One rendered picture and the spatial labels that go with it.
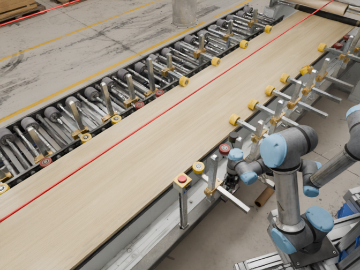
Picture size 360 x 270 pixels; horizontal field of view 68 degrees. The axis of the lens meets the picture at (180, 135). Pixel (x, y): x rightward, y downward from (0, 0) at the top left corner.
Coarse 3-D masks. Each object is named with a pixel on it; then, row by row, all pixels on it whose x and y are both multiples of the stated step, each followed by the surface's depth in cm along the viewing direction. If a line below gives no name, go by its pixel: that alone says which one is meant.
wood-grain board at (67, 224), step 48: (240, 48) 286; (288, 48) 284; (192, 96) 231; (240, 96) 229; (96, 144) 195; (144, 144) 194; (192, 144) 193; (48, 192) 168; (96, 192) 167; (144, 192) 166; (0, 240) 147; (48, 240) 146; (96, 240) 146
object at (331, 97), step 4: (288, 80) 236; (292, 80) 233; (296, 80) 233; (304, 84) 229; (312, 88) 225; (316, 88) 225; (316, 92) 224; (320, 92) 221; (324, 92) 221; (324, 96) 221; (328, 96) 218; (332, 96) 217; (332, 100) 217; (336, 100) 215; (340, 100) 213
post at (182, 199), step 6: (186, 192) 142; (180, 198) 144; (186, 198) 146; (180, 204) 148; (186, 204) 151; (180, 210) 153; (186, 210) 156; (180, 216) 161; (186, 216) 162; (180, 222) 167; (186, 222) 167
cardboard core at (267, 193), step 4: (268, 188) 260; (264, 192) 258; (268, 192) 257; (272, 192) 259; (260, 196) 255; (264, 196) 254; (268, 196) 256; (256, 200) 252; (260, 200) 251; (264, 200) 252; (256, 204) 256; (260, 204) 250
